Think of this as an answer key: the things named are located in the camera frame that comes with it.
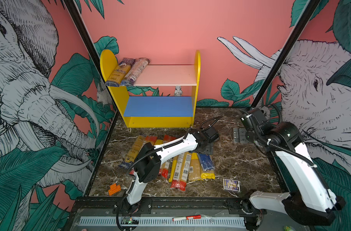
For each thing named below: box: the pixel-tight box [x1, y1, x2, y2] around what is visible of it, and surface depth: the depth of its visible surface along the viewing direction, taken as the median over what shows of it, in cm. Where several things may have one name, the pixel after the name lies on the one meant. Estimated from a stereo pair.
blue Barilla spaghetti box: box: [198, 153, 214, 172], surface depth 85 cm
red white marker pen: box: [172, 214, 202, 222], surface depth 72 cm
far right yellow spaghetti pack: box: [200, 172, 216, 180], surface depth 85 cm
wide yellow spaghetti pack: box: [188, 152, 204, 182], surface depth 86 cm
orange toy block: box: [108, 182, 122, 196], surface depth 80 cm
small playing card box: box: [223, 178, 241, 192], surface depth 81 cm
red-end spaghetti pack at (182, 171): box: [170, 151, 192, 192], surface depth 83 cm
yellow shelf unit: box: [100, 49, 202, 129], surface depth 84 cm
